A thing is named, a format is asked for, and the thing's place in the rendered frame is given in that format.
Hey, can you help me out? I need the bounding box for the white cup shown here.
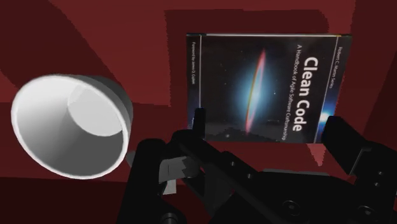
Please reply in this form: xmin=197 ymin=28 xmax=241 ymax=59
xmin=10 ymin=73 xmax=134 ymax=180

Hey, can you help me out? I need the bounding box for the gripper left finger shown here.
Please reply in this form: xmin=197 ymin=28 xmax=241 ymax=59
xmin=117 ymin=108 xmax=260 ymax=224

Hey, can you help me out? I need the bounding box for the dark book with galaxy cover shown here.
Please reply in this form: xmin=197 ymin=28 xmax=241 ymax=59
xmin=186 ymin=32 xmax=353 ymax=144

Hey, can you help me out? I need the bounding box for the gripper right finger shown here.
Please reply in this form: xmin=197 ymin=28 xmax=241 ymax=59
xmin=321 ymin=115 xmax=397 ymax=224

